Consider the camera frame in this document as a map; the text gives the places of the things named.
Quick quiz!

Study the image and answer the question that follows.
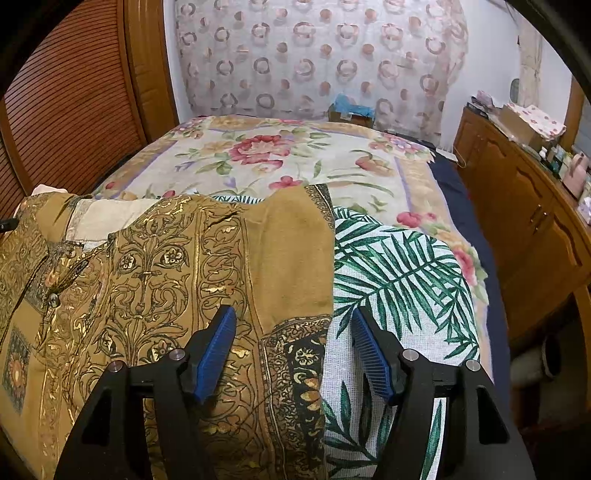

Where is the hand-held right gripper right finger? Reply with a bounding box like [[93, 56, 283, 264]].
[[352, 305, 539, 480]]

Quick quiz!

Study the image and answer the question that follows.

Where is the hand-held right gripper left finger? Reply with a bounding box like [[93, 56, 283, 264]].
[[53, 305, 238, 480]]

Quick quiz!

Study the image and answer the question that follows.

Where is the brown gold patterned shirt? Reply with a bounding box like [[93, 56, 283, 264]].
[[0, 184, 335, 480]]

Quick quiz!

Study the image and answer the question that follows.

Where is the cream cloth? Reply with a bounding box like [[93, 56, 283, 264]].
[[28, 184, 155, 243]]

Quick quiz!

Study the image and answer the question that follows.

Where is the palm leaf printed cloth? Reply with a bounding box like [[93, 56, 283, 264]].
[[212, 194, 483, 480]]

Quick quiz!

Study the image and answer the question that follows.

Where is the wooden louvered wardrobe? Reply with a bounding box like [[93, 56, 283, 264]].
[[0, 0, 178, 222]]

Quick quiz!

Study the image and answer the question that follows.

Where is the navy bed sheet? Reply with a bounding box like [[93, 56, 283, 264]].
[[429, 148, 513, 388]]

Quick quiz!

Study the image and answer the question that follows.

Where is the wooden cabinet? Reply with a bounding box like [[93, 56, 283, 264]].
[[452, 104, 591, 342]]

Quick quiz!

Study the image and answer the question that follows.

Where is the floral blanket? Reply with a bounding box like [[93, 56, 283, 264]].
[[90, 115, 490, 324]]

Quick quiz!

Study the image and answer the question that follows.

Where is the small cardboard box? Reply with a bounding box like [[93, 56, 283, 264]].
[[328, 104, 377, 130]]

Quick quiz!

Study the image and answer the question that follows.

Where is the blue plastic bag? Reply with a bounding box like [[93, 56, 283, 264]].
[[335, 93, 376, 116]]

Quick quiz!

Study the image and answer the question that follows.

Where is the group of small bottles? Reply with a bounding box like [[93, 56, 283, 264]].
[[538, 145, 573, 178]]

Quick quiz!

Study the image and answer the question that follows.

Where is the pink bag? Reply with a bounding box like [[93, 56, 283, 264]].
[[561, 152, 591, 199]]

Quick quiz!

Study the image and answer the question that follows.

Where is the clutter pile on cabinet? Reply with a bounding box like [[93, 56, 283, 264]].
[[466, 90, 504, 116]]

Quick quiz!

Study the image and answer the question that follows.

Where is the circle print sheer curtain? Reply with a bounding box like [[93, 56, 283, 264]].
[[173, 0, 469, 132]]

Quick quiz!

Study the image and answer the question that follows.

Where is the beige hanging cloth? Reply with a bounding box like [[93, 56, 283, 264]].
[[517, 18, 543, 107]]

